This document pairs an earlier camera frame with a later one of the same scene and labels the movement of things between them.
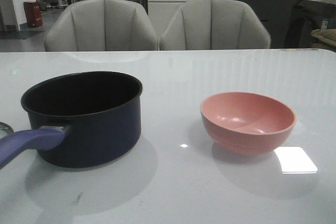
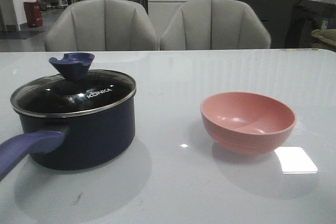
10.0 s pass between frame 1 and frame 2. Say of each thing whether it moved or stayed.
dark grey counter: stayed
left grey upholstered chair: stayed
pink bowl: stayed
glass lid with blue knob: moved
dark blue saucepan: moved
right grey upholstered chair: stayed
